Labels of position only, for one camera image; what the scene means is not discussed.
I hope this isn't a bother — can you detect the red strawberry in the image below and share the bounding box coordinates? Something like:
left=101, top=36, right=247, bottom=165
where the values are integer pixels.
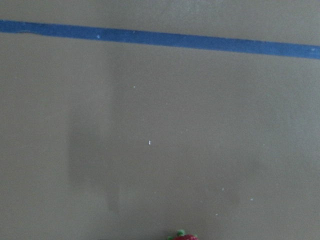
left=166, top=229, right=199, bottom=240

